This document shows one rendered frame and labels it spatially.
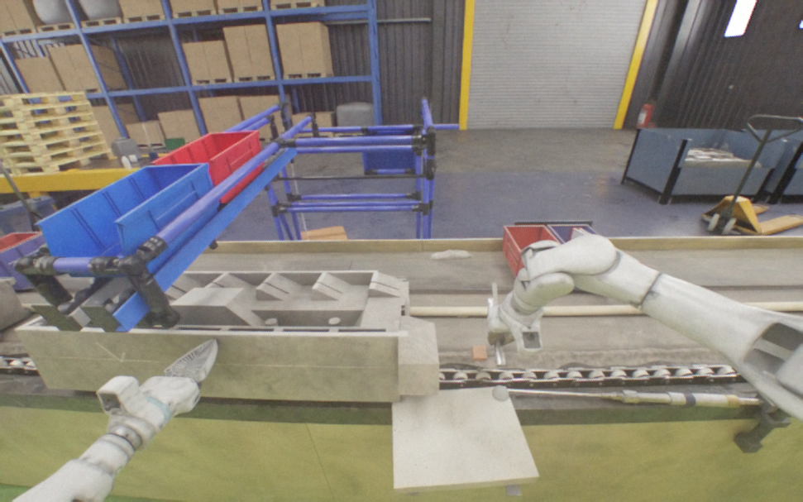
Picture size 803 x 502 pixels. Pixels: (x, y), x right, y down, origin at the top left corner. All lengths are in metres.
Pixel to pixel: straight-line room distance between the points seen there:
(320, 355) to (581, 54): 11.71
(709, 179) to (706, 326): 5.06
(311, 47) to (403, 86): 3.03
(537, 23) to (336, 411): 11.26
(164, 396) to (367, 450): 0.58
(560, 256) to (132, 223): 0.74
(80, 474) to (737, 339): 0.85
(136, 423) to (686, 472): 1.50
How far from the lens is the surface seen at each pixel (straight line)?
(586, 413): 0.98
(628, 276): 0.53
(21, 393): 1.43
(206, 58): 10.95
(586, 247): 0.53
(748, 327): 0.53
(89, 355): 1.10
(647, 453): 1.28
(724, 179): 5.70
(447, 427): 0.81
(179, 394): 0.70
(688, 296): 0.53
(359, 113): 9.51
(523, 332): 0.64
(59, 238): 0.82
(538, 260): 0.53
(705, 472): 1.53
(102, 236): 0.87
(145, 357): 0.99
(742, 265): 2.04
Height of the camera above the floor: 1.50
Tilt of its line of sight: 30 degrees down
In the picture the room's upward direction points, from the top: 2 degrees counter-clockwise
